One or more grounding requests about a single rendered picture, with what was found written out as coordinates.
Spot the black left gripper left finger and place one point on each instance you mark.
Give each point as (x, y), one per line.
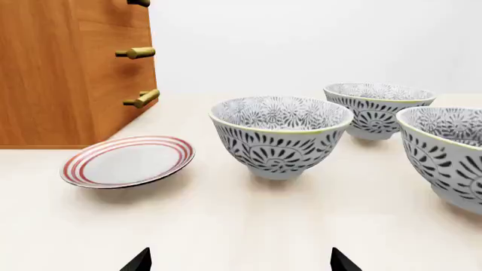
(141, 262)

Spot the white bowl with black pattern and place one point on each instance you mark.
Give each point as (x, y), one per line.
(444, 158)
(280, 138)
(376, 113)

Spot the wooden drawer cabinet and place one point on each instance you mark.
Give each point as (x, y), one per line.
(60, 76)

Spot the white plate with red rings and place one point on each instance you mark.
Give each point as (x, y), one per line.
(128, 162)

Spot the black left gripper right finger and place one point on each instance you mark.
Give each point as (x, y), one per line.
(341, 262)

